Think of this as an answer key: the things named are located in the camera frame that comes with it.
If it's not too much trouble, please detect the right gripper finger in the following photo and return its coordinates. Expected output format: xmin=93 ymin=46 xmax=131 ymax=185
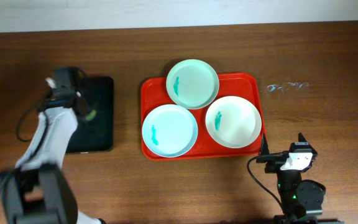
xmin=259 ymin=134 xmax=270 ymax=156
xmin=298 ymin=133 xmax=308 ymax=144

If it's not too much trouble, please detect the green yellow sponge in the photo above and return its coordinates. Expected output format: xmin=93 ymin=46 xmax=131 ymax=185
xmin=83 ymin=110 xmax=97 ymax=121

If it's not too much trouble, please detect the white plate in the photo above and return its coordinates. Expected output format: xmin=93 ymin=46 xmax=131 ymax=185
xmin=205 ymin=96 xmax=262 ymax=149

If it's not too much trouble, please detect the light blue plate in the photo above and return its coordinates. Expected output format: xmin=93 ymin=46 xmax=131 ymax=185
xmin=142 ymin=104 xmax=198 ymax=158

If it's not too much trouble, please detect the mint green plate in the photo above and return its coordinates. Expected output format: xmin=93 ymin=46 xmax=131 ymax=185
xmin=166 ymin=59 xmax=219 ymax=110

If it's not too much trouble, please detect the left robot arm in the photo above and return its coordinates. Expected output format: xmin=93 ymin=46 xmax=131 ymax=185
xmin=0 ymin=67 xmax=104 ymax=223

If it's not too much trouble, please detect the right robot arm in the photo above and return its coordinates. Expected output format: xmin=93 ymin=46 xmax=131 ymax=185
xmin=256 ymin=133 xmax=326 ymax=223

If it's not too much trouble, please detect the black plastic tray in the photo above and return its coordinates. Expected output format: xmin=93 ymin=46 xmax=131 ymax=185
xmin=67 ymin=77 xmax=114 ymax=154

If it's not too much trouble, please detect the red plastic tray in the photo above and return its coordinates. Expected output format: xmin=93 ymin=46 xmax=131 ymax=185
xmin=140 ymin=72 xmax=262 ymax=160

